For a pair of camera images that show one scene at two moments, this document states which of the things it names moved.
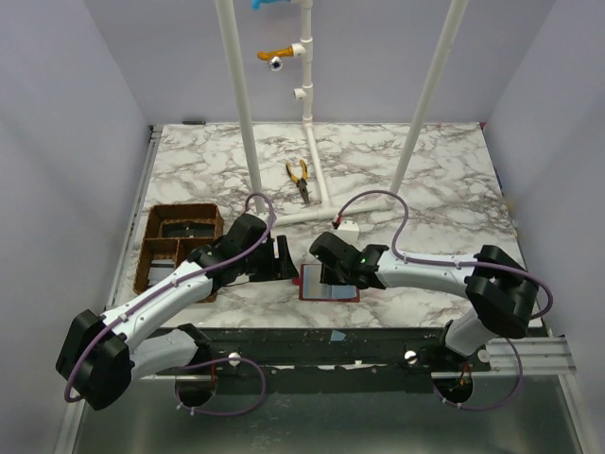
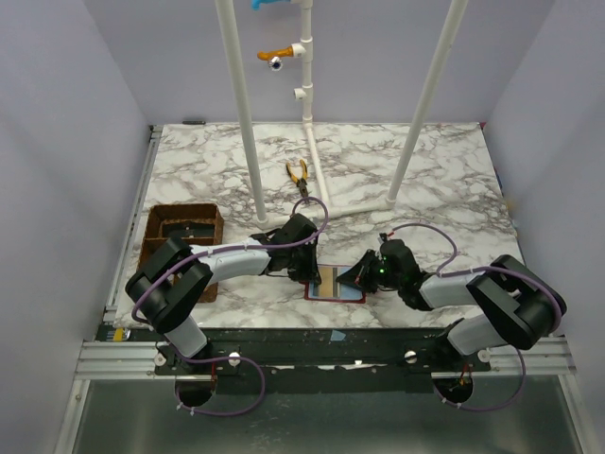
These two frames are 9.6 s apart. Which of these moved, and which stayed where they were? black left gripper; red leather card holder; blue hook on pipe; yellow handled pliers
Moved: black left gripper
Stayed: red leather card holder; blue hook on pipe; yellow handled pliers
